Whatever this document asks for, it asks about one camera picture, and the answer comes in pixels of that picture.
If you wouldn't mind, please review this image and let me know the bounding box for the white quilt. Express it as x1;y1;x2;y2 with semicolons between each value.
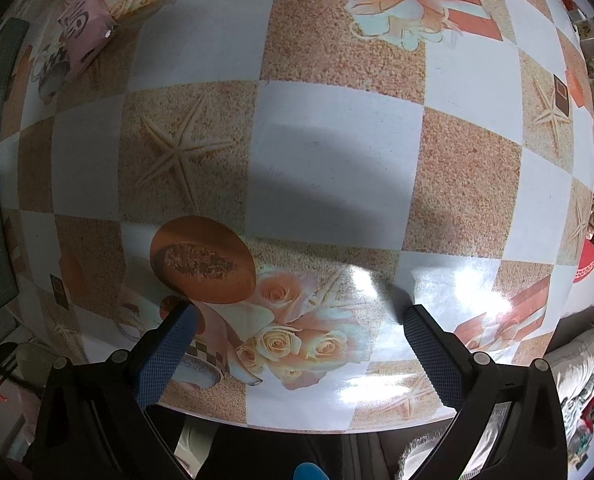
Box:
396;305;594;480

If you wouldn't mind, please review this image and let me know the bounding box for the checkered printed tablecloth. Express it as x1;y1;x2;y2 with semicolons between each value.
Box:
0;0;594;433

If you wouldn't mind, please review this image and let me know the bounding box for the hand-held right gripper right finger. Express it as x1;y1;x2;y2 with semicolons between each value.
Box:
402;304;571;480

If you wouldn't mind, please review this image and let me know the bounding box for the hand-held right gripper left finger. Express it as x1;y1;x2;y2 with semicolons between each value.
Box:
24;301;200;480

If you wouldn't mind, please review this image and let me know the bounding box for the blue round object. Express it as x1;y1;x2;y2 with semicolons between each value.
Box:
294;462;331;480

